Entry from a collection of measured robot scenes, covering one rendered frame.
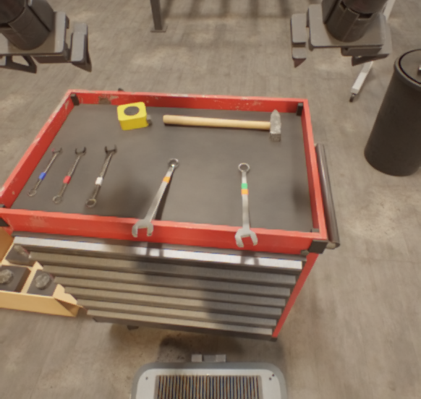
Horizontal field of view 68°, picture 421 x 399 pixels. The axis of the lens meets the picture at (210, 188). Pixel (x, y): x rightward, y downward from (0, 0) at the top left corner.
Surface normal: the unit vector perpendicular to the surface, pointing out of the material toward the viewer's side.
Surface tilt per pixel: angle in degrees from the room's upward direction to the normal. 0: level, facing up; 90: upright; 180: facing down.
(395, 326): 0
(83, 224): 90
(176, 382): 0
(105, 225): 90
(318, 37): 30
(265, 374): 0
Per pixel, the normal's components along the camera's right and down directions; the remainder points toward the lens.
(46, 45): -0.03, -0.16
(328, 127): -0.03, -0.63
